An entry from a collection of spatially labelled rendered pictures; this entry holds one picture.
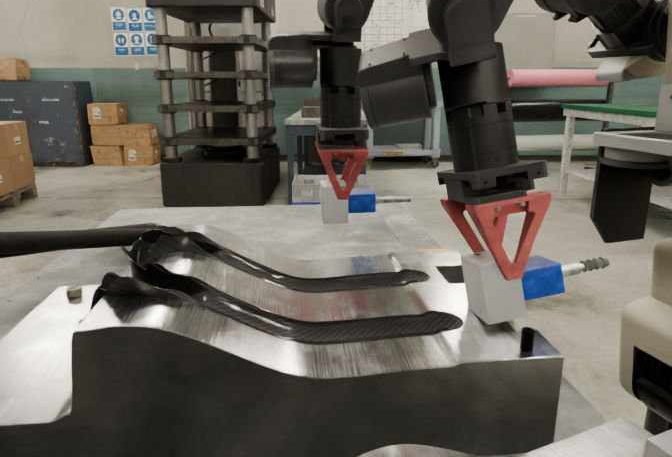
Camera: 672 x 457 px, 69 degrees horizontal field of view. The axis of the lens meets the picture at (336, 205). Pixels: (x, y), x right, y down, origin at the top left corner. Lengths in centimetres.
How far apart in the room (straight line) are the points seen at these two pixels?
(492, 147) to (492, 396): 20
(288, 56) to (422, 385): 43
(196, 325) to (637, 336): 61
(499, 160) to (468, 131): 4
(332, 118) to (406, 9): 642
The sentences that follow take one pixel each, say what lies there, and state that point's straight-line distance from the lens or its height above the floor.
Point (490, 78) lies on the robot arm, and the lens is 44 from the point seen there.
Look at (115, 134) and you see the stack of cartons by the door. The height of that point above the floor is 42.
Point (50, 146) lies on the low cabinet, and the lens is 756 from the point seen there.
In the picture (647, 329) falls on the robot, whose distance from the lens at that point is 80.
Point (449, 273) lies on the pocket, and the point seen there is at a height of 88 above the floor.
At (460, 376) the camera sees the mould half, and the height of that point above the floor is 88.
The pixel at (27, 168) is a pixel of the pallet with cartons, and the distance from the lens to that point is 559.
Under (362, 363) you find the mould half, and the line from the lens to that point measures 41.
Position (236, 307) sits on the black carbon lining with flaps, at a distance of 46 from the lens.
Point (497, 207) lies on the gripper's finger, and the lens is 42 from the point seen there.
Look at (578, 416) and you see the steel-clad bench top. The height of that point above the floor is 80.
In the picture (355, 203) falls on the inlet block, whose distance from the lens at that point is 70.
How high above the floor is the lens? 110
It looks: 14 degrees down
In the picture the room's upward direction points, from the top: straight up
